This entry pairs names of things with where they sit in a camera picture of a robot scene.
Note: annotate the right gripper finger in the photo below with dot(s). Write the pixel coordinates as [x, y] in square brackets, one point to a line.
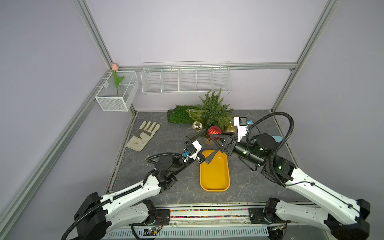
[221, 137]
[221, 145]

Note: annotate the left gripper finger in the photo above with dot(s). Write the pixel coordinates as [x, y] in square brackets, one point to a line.
[194, 136]
[211, 156]

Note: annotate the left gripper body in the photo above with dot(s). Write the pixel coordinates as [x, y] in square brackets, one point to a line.
[200, 159]

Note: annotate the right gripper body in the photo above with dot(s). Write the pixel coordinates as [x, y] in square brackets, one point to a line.
[231, 147]

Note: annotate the red ribbed ornament ball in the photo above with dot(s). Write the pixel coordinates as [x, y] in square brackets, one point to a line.
[214, 130]

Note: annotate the shiny silver ornament ball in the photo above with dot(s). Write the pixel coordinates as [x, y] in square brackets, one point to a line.
[197, 126]

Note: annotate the matte gold ornament ball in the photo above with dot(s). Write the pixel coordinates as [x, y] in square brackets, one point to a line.
[231, 129]

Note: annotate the yellow plastic tray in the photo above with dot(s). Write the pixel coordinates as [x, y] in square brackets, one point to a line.
[215, 176]

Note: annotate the small green christmas tree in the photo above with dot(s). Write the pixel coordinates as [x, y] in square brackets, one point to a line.
[212, 112]

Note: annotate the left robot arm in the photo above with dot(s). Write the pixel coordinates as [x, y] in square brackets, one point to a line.
[126, 198]

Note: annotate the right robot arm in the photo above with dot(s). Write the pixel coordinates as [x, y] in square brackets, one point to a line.
[343, 217]

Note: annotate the green artificial grass mat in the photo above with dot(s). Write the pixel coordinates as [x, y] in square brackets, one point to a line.
[179, 115]

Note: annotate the beige work glove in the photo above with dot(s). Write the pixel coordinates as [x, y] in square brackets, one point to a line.
[142, 136]

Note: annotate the light blue flat object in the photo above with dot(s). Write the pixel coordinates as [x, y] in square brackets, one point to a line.
[278, 139]

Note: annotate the pink artificial tulip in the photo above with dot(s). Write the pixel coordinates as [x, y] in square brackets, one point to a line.
[118, 79]

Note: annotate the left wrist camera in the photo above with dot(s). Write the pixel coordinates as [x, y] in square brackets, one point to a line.
[192, 151]

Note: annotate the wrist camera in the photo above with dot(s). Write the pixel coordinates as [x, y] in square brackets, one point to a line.
[192, 151]
[242, 126]

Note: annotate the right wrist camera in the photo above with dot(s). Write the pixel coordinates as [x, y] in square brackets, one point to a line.
[242, 126]

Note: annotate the white wire wall basket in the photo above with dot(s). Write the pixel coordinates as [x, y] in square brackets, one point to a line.
[186, 77]

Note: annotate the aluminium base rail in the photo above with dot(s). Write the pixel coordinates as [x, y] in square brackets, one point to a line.
[216, 222]

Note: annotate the white mesh wall box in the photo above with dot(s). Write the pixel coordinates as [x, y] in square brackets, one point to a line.
[107, 95]

